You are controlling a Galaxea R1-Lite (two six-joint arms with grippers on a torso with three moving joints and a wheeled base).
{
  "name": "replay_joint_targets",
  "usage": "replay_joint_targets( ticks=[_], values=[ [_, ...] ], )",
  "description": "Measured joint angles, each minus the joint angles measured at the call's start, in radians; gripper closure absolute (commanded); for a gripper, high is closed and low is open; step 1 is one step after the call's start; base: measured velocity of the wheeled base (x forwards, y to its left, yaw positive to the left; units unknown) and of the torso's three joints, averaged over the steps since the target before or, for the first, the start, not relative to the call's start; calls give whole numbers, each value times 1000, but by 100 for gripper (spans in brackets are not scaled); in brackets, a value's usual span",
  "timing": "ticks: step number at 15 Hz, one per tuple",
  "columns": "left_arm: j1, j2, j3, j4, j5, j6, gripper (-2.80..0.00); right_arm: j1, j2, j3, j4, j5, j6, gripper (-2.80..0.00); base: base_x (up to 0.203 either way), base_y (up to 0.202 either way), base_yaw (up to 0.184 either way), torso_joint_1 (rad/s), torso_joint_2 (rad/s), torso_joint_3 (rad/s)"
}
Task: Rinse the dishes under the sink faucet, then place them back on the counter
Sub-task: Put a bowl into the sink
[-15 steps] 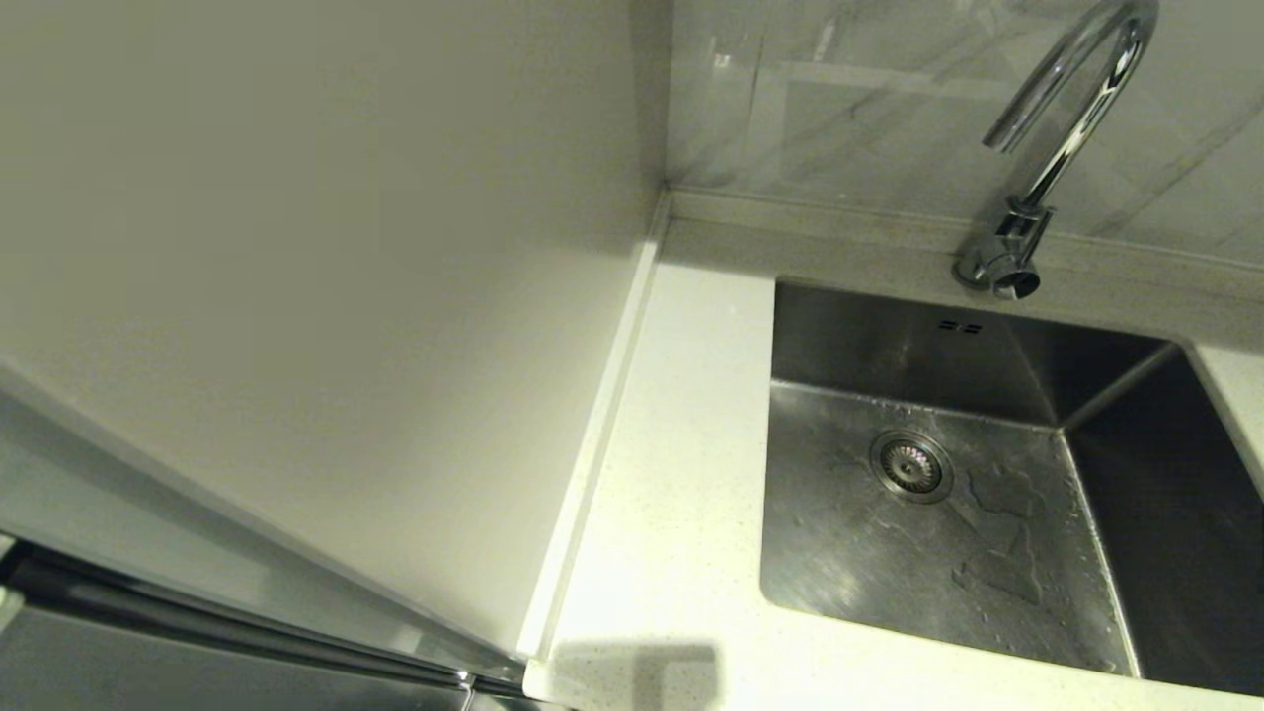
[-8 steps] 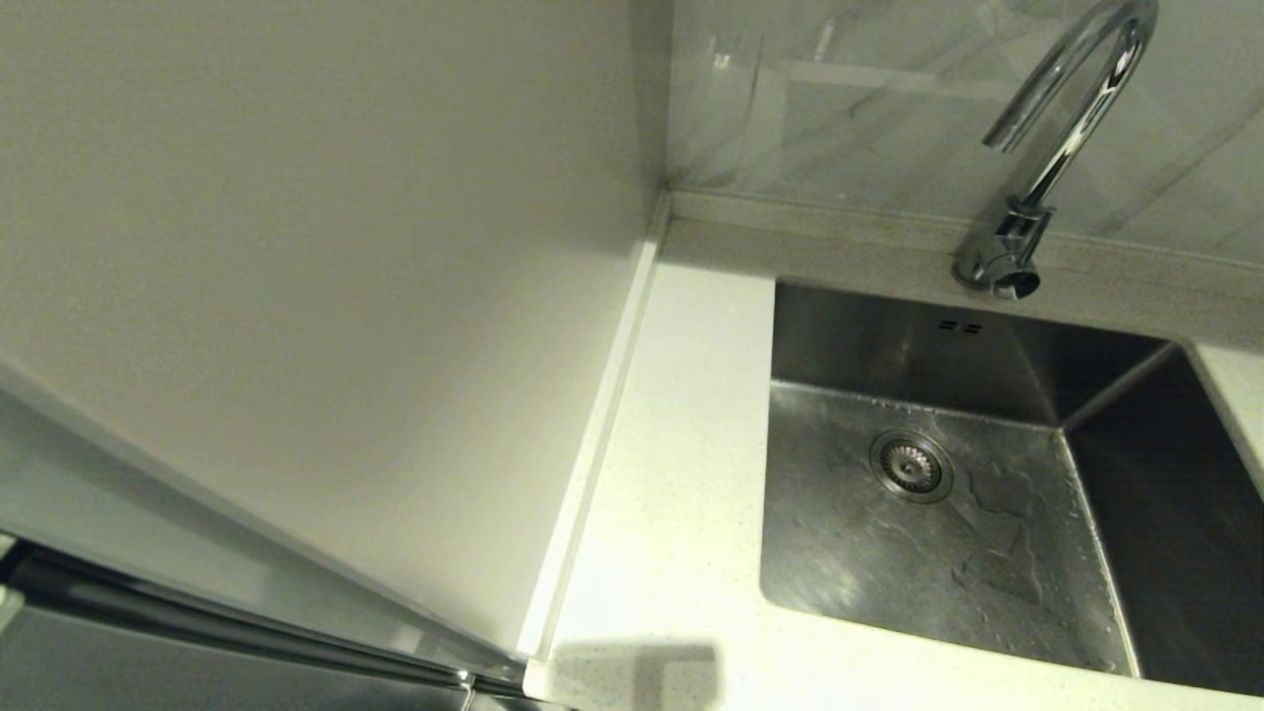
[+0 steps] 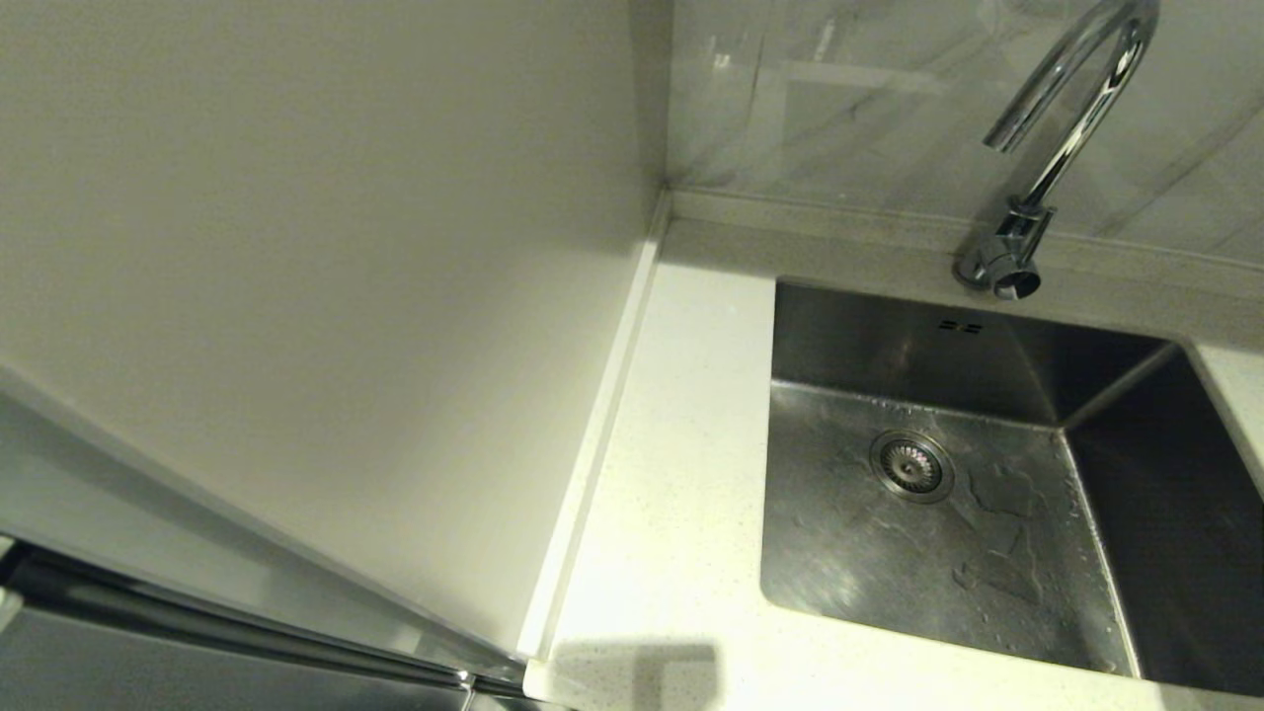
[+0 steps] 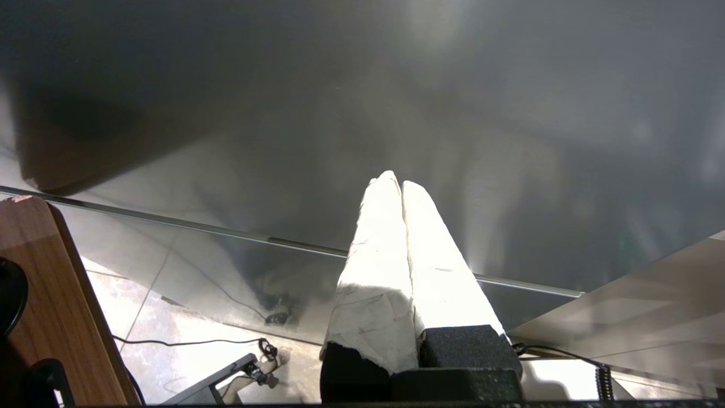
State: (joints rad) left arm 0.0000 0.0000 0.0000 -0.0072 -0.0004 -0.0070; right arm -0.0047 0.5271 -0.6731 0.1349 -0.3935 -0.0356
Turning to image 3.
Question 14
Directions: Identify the stainless steel sink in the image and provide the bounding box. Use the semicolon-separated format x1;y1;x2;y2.
759;278;1264;698

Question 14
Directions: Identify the dark appliance door handle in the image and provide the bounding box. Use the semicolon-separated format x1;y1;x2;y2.
0;541;529;698

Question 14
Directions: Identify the chrome gooseneck faucet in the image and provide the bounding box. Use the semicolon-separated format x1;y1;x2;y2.
953;0;1161;301

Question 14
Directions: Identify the metal sink drain strainer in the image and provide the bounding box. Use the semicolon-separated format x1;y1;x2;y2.
869;430;956;505

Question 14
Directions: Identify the white counter edge strip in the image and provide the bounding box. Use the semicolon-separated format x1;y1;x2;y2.
518;193;673;663

